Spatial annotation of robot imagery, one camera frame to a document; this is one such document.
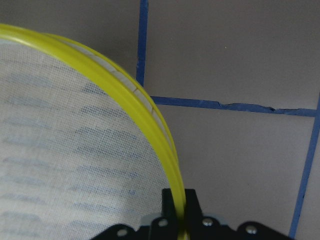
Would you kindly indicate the yellow top steamer layer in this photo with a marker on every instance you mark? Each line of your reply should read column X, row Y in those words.
column 83, row 147

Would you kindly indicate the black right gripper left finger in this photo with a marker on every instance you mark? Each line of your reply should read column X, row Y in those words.
column 168, row 210

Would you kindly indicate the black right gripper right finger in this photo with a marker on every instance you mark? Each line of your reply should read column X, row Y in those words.
column 193, row 211

